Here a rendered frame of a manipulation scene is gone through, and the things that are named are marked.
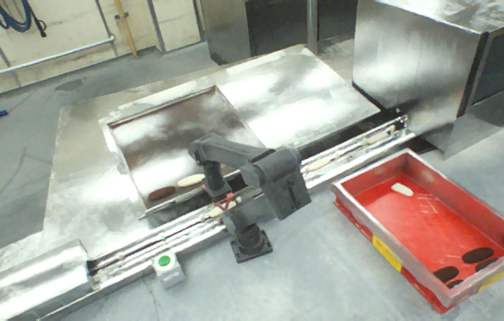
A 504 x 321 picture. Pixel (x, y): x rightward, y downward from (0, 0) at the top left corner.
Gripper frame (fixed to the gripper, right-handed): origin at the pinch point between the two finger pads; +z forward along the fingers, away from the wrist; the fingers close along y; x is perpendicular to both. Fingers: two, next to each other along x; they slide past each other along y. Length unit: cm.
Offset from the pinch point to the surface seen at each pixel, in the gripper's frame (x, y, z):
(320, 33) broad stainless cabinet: 161, -166, 36
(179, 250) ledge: -18.7, 9.2, 2.1
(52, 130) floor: -76, -260, 88
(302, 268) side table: 10.9, 32.1, 6.3
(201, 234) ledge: -10.4, 7.1, 2.1
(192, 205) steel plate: -7.8, -10.7, 6.2
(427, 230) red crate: 51, 42, 6
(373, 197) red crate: 47, 22, 6
